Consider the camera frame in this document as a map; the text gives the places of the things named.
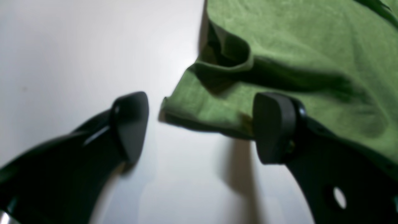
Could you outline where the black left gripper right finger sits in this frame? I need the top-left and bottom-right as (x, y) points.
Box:
(252, 92), (398, 224)

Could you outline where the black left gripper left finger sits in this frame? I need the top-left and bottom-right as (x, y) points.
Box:
(0, 91), (149, 224)

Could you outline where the olive green t-shirt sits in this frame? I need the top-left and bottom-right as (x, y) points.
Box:
(161, 0), (398, 163)

